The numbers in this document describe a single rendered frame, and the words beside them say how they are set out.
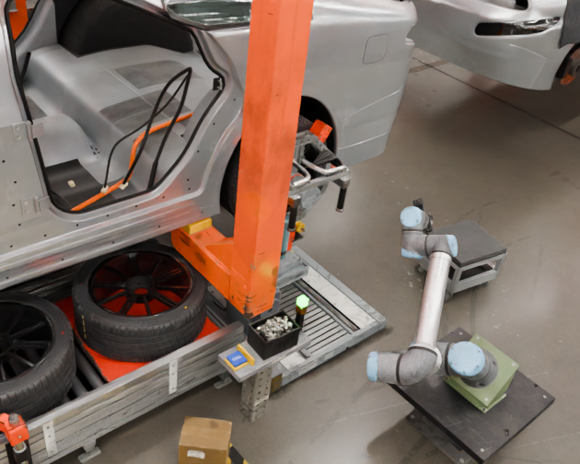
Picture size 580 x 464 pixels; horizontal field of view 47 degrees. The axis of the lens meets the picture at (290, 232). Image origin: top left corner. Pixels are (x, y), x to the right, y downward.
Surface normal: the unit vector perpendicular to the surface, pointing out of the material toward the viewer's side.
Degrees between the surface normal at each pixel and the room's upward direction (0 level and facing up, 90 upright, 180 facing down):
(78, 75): 6
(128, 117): 7
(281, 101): 90
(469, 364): 42
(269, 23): 90
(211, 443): 0
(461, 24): 86
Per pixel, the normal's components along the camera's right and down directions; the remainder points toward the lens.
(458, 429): 0.11, -0.80
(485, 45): -0.50, 0.46
